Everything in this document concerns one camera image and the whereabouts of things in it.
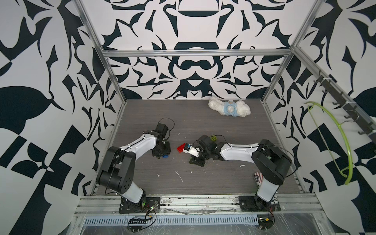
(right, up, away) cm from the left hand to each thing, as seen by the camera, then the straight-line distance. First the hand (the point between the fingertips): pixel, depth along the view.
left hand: (166, 150), depth 91 cm
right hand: (+15, -3, -2) cm, 15 cm away
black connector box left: (-12, -31, -18) cm, 38 cm away
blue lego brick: (0, -3, -1) cm, 3 cm away
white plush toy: (+41, +27, +8) cm, 50 cm away
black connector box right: (+51, -31, -19) cm, 62 cm away
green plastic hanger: (+76, +3, -33) cm, 83 cm away
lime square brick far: (+30, +7, +6) cm, 31 cm away
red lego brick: (+8, +1, +1) cm, 9 cm away
